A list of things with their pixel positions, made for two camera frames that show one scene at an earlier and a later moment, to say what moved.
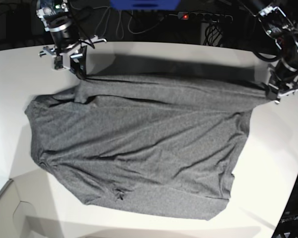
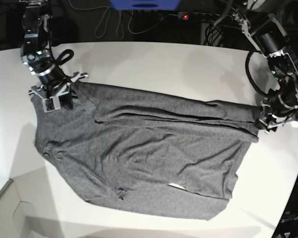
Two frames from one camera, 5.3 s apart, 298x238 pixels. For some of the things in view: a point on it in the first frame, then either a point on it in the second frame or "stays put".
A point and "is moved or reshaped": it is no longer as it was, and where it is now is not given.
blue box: (144, 5) stays put
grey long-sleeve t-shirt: (145, 144) is moved or reshaped
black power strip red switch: (205, 17) stays put
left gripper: (62, 57) -> (55, 93)
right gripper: (280, 86) -> (275, 120)
